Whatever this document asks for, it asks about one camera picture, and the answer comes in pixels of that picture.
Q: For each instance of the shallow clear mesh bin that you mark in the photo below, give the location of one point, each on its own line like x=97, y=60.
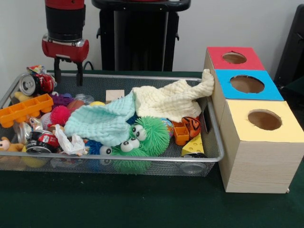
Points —
x=214, y=142

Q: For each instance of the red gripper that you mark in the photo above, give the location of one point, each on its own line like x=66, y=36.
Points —
x=65, y=50

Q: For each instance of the cream muslin cloth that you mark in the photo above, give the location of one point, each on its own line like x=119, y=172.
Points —
x=166, y=99

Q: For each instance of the large green spiky ball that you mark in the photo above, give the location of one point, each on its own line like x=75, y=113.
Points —
x=154, y=130

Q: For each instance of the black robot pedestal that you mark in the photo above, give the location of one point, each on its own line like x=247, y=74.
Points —
x=137, y=42

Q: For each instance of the small clear plastic packet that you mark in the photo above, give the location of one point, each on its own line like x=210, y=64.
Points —
x=85, y=98

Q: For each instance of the orange toy block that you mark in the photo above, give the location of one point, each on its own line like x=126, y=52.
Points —
x=180, y=134

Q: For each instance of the orange tiger plush toy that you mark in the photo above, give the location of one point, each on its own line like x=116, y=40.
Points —
x=192, y=126

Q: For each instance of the mint green muslin cloth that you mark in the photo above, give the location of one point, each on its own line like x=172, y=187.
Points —
x=102, y=121

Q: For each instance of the small green spiky ball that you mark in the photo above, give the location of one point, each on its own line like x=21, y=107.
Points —
x=127, y=161

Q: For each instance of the red and black soda can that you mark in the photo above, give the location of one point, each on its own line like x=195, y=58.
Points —
x=45, y=141

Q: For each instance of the pink spiky ball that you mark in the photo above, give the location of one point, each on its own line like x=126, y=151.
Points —
x=61, y=115

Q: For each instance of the small wooden cube block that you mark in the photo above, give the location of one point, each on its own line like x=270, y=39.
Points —
x=115, y=95

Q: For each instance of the orange plastic toy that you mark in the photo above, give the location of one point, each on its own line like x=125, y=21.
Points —
x=23, y=110

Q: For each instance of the wooden box with three holes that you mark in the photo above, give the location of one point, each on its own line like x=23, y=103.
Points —
x=256, y=166

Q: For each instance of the yellow cheese wedge toy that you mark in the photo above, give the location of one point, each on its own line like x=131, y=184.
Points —
x=194, y=146

